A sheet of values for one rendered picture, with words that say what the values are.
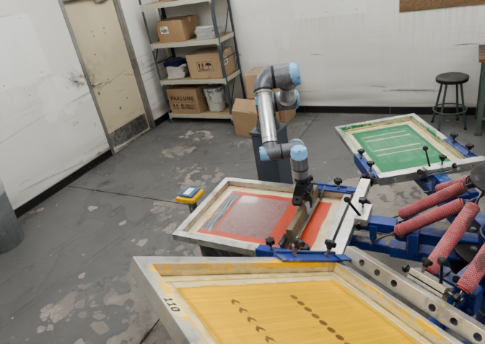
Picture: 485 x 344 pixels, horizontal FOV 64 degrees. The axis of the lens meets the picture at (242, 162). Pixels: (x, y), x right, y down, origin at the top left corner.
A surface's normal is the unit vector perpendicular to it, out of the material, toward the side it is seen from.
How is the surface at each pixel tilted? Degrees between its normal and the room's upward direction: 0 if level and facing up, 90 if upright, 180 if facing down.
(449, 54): 90
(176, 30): 89
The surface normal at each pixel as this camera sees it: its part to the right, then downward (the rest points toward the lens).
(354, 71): -0.44, 0.47
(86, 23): 0.88, 0.07
